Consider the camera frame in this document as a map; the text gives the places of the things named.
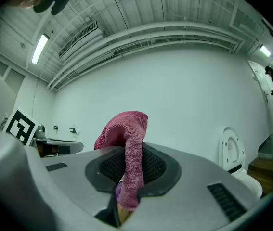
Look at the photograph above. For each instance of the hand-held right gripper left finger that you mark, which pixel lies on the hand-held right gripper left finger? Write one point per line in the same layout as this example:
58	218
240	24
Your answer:
73	191

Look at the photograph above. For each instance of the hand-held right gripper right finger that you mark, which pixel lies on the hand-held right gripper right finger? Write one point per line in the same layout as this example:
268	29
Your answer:
191	201

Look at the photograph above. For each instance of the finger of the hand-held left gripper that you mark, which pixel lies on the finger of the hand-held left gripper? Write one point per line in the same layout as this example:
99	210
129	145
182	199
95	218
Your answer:
71	147

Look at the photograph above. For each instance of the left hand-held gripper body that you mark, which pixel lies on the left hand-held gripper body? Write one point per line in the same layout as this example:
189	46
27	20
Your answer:
20	126

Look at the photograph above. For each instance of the pink cloth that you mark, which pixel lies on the pink cloth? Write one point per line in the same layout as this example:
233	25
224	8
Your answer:
131	133

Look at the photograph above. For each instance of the white toilet with raised lid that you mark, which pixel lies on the white toilet with raised lid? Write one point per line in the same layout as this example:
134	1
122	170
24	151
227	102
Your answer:
232	148

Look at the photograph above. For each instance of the purple cloth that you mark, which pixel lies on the purple cloth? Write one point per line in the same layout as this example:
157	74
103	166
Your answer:
119	189

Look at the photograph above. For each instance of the large cardboard box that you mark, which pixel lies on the large cardboard box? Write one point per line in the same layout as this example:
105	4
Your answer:
124	216

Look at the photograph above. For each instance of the brown wooden platform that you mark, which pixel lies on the brown wooden platform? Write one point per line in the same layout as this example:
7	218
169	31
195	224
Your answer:
266	172

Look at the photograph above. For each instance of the white ceiling air vent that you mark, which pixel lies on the white ceiling air vent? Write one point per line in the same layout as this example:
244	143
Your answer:
78	40

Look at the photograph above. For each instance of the white door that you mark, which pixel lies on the white door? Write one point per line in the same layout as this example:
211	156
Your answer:
259	85

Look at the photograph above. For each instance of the white ceiling pipes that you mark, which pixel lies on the white ceiling pipes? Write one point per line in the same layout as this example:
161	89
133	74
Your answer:
150	36

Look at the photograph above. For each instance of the black head camera mount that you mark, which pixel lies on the black head camera mount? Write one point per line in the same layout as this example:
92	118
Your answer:
43	5

